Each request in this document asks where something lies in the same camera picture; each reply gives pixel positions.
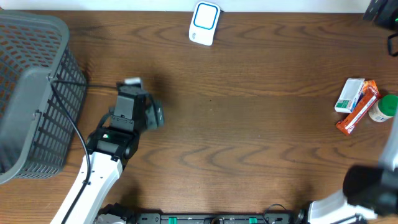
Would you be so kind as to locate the white Panadol medicine box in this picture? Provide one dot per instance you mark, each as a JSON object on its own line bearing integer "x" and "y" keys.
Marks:
{"x": 350, "y": 95}

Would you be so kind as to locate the orange snack packet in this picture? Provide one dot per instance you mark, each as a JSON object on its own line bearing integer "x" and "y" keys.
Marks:
{"x": 347, "y": 125}

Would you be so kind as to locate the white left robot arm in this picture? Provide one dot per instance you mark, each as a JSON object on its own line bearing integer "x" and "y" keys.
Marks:
{"x": 107, "y": 151}

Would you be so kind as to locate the green lid jar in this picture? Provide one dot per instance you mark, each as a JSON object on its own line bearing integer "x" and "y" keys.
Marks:
{"x": 383, "y": 109}

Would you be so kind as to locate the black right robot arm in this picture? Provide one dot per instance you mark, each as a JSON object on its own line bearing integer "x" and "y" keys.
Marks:
{"x": 368, "y": 192}

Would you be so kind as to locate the white barcode scanner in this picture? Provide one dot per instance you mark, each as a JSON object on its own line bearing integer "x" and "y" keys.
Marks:
{"x": 204, "y": 22}

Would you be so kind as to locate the orange Kleenex tissue pack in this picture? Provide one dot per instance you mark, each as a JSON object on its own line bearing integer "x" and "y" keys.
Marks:
{"x": 370, "y": 84}

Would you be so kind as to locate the grey plastic basket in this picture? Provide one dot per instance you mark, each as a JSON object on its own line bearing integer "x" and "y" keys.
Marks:
{"x": 40, "y": 82}

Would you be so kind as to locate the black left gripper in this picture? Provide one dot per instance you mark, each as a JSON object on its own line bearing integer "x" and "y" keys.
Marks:
{"x": 153, "y": 110}

